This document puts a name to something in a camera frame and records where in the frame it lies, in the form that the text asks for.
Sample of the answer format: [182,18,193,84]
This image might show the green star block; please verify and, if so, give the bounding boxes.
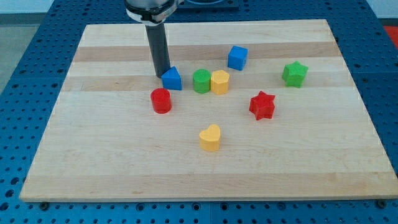
[282,61,308,88]

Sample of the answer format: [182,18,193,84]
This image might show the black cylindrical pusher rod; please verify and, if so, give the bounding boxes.
[146,23,170,78]

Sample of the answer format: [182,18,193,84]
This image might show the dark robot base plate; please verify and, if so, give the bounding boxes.
[178,0,241,9]

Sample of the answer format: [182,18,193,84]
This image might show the yellow heart block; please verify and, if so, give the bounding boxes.
[199,124,221,152]

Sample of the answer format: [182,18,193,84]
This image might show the red cylinder block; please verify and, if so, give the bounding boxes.
[150,88,172,114]

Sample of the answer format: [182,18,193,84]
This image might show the blue cube block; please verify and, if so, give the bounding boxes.
[227,45,248,70]

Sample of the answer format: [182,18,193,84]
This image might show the red star block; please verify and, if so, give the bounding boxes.
[249,91,275,120]

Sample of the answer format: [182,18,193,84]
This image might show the wooden board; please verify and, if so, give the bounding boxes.
[20,19,397,202]

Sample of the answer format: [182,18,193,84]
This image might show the green cylinder block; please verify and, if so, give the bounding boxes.
[193,69,211,94]

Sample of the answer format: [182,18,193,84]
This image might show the yellow hexagon block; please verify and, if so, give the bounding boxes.
[210,70,230,95]

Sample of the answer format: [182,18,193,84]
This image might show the blue triangle block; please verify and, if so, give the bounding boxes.
[161,67,182,90]

